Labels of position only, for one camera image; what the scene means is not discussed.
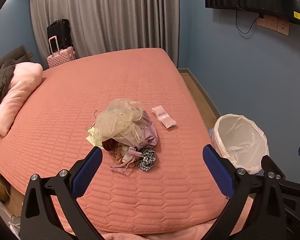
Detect brown wall socket panel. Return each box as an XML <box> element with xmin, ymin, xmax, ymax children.
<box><xmin>257</xmin><ymin>14</ymin><xmax>290</xmax><ymax>37</ymax></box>

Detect pink pillow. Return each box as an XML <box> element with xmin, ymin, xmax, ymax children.
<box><xmin>0</xmin><ymin>62</ymin><xmax>43</xmax><ymax>137</ymax></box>

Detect pink quilted bed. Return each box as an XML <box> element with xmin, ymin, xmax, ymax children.
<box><xmin>0</xmin><ymin>47</ymin><xmax>240</xmax><ymax>240</ymax></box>

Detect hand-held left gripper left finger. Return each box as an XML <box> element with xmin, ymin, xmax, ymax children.
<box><xmin>19</xmin><ymin>146</ymin><xmax>108</xmax><ymax>240</ymax></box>

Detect beige lace cloth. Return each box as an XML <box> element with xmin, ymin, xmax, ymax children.
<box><xmin>112</xmin><ymin>145</ymin><xmax>130</xmax><ymax>163</ymax></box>

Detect black power cable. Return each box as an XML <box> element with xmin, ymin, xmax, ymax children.
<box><xmin>235</xmin><ymin>9</ymin><xmax>262</xmax><ymax>34</ymax></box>

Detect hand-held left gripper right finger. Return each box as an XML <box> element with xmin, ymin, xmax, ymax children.
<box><xmin>202</xmin><ymin>144</ymin><xmax>288</xmax><ymax>240</ymax></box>

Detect dark jacket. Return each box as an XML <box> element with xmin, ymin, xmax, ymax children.
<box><xmin>0</xmin><ymin>59</ymin><xmax>17</xmax><ymax>148</ymax></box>

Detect pink strap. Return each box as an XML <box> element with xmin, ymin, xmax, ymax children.
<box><xmin>110</xmin><ymin>146</ymin><xmax>143</xmax><ymax>172</ymax></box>

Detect pink cloth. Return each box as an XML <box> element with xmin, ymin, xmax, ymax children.
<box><xmin>151</xmin><ymin>106</ymin><xmax>177</xmax><ymax>130</ymax></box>

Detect beige tulle mesh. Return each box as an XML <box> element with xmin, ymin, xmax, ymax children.
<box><xmin>94</xmin><ymin>98</ymin><xmax>143</xmax><ymax>145</ymax></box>

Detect trash bin with white liner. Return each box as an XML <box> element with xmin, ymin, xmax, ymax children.
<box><xmin>210</xmin><ymin>114</ymin><xmax>270</xmax><ymax>175</ymax></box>

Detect dark headboard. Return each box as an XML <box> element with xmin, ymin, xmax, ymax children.
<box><xmin>0</xmin><ymin>45</ymin><xmax>33</xmax><ymax>70</ymax></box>

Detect black suitcase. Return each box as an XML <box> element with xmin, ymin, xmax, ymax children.
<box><xmin>47</xmin><ymin>19</ymin><xmax>74</xmax><ymax>55</ymax></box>

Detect grey curtain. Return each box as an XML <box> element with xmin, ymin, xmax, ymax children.
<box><xmin>30</xmin><ymin>0</ymin><xmax>190</xmax><ymax>68</ymax></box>

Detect leopard print scrunchie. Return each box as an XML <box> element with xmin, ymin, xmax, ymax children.
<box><xmin>137</xmin><ymin>149</ymin><xmax>157</xmax><ymax>172</ymax></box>

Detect pink suitcase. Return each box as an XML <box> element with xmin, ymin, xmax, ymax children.
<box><xmin>47</xmin><ymin>36</ymin><xmax>76</xmax><ymax>68</ymax></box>

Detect dark red scrunchie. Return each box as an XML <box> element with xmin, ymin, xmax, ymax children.
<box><xmin>102</xmin><ymin>140</ymin><xmax>119</xmax><ymax>152</ymax></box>

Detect wooden nightstand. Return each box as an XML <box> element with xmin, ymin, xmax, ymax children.
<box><xmin>5</xmin><ymin>185</ymin><xmax>28</xmax><ymax>220</ymax></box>

